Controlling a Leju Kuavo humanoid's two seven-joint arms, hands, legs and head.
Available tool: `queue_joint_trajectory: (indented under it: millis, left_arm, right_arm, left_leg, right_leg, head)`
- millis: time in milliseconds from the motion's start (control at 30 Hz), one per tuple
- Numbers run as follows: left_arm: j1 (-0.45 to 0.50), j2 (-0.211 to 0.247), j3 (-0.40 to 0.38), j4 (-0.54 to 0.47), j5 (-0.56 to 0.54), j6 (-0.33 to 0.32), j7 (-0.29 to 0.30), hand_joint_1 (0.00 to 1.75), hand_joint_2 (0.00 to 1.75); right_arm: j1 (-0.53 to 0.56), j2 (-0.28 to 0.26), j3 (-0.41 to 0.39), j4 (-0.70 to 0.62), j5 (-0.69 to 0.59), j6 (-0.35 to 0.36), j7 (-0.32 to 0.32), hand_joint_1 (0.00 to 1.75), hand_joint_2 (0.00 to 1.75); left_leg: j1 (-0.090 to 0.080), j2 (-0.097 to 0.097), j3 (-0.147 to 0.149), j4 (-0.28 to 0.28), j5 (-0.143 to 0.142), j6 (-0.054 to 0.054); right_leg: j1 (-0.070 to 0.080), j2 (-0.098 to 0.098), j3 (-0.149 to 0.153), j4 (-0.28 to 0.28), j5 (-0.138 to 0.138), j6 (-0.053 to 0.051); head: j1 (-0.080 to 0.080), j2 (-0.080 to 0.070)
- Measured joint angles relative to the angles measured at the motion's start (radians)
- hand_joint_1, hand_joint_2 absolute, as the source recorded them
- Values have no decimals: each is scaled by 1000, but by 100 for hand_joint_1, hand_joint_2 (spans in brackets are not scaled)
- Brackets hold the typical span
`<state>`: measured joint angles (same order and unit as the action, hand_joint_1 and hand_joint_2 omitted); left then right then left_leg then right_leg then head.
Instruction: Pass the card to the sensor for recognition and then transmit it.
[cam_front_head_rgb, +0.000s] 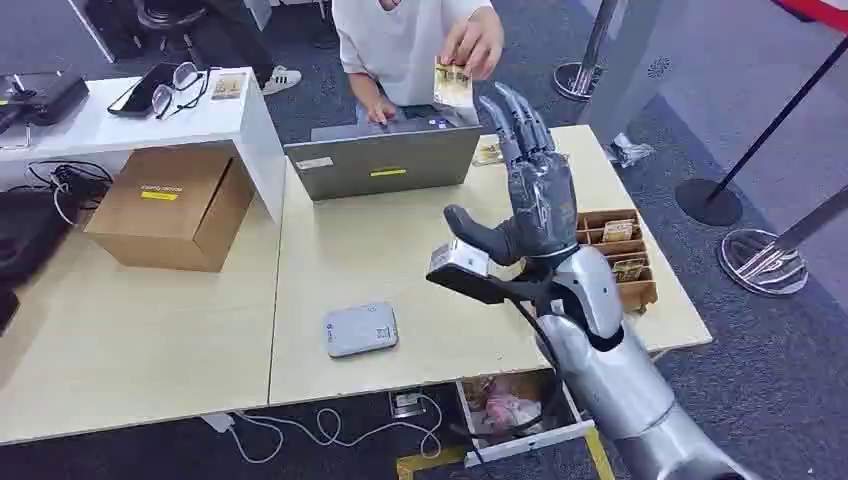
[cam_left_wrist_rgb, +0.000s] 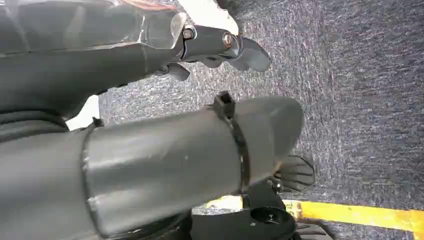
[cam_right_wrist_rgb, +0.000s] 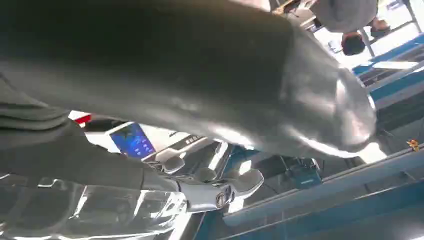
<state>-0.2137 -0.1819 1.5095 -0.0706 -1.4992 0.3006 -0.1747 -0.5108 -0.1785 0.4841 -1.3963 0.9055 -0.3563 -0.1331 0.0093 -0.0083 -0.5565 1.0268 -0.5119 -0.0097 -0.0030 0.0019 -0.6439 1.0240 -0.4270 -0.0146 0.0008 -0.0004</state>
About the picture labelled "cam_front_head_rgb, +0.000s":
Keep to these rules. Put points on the person's right hand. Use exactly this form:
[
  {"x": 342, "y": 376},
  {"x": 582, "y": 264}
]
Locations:
[{"x": 381, "y": 111}]

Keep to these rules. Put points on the person's left hand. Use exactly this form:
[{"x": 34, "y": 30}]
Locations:
[{"x": 477, "y": 43}]

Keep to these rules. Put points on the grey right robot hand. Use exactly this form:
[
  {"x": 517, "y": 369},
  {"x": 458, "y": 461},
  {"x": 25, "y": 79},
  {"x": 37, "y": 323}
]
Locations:
[{"x": 543, "y": 199}]

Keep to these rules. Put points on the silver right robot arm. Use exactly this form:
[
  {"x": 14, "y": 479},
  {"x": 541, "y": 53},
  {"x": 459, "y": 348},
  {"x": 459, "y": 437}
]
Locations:
[{"x": 616, "y": 378}]

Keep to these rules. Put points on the grey laptop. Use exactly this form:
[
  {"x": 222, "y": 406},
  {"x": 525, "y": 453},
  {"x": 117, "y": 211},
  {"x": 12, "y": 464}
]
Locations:
[{"x": 384, "y": 162}]

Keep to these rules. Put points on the person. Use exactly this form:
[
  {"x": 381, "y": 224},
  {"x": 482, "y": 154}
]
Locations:
[{"x": 397, "y": 46}]

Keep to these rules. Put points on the crumpled clear wrapper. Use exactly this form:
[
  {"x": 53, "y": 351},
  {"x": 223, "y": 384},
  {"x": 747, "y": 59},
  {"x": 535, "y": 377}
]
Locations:
[{"x": 629, "y": 151}]

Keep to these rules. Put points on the person's leg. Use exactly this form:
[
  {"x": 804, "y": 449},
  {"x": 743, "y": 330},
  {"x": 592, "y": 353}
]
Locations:
[{"x": 281, "y": 79}]

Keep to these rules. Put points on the wooden card box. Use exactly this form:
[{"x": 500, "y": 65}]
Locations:
[{"x": 646, "y": 291}]

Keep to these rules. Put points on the grey column panel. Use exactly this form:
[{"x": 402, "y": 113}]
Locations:
[{"x": 636, "y": 73}]

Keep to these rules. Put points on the pink plastic bag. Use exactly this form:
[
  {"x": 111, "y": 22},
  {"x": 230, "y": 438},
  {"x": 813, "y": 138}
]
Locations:
[{"x": 507, "y": 411}]

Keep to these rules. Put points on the black-framed glasses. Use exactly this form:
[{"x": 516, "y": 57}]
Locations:
[{"x": 163, "y": 99}]

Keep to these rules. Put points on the grey card reader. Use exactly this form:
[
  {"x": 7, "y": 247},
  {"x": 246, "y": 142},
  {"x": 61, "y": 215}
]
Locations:
[{"x": 361, "y": 330}]

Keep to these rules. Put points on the black stool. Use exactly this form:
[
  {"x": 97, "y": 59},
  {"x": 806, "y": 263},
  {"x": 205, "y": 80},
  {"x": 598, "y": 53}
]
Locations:
[{"x": 169, "y": 16}]

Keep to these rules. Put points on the black smartphone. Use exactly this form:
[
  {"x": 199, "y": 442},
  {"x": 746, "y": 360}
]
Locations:
[{"x": 140, "y": 93}]

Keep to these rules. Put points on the brown cardboard box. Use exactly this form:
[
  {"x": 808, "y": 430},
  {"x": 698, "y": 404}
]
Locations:
[{"x": 159, "y": 212}]

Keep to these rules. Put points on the white open bin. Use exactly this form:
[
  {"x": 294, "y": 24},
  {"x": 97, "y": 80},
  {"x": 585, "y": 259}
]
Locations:
[{"x": 523, "y": 444}]

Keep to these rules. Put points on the floor socket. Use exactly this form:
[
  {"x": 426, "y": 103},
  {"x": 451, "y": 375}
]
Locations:
[{"x": 406, "y": 404}]

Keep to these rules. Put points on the yellow floor tape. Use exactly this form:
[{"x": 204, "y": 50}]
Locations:
[{"x": 599, "y": 457}]

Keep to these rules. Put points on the black cabinet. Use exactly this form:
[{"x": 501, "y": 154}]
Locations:
[{"x": 112, "y": 26}]

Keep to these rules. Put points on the white desk riser shelf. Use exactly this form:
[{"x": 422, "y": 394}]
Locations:
[{"x": 99, "y": 129}]

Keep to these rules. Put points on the black desktop device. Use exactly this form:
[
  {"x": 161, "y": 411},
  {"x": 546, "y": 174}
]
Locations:
[{"x": 50, "y": 96}]

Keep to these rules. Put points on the red barrier band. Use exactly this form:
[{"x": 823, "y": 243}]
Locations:
[{"x": 821, "y": 12}]

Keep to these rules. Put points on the white power adapter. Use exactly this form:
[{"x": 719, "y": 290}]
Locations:
[{"x": 218, "y": 422}]

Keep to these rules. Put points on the black bag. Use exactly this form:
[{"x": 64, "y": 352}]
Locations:
[{"x": 30, "y": 228}]

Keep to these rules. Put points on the chrome stanchion post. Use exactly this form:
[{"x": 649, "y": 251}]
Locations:
[
  {"x": 762, "y": 265},
  {"x": 583, "y": 73}
]

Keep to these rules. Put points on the black stanchion post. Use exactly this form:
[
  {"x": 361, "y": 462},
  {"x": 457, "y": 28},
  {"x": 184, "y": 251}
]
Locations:
[{"x": 709, "y": 202}]

